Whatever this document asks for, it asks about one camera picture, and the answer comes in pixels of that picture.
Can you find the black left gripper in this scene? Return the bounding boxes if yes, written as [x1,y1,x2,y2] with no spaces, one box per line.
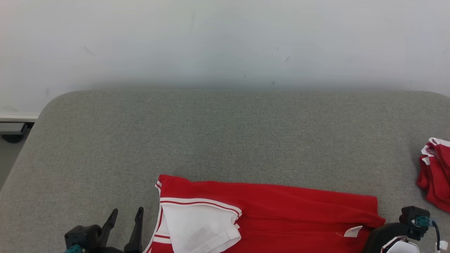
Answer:
[64,207,144,253]

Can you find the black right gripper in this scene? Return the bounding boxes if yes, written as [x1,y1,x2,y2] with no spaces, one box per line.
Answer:
[362,222,408,253]

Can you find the red shorts with white stripes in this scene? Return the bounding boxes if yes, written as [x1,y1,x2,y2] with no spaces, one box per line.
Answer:
[417,137,450,214]

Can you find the red shirt with white sleeves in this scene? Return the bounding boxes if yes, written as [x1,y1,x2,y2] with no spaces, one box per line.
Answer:
[142,174,386,253]

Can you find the black furniture foot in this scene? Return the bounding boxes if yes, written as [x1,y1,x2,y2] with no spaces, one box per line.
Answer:
[0,122,34,143]

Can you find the white skirting board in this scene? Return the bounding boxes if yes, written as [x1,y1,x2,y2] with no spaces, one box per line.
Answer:
[0,114,39,123]

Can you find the teal right cable connector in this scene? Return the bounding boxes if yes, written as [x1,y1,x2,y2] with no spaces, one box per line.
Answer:
[415,216,436,228]

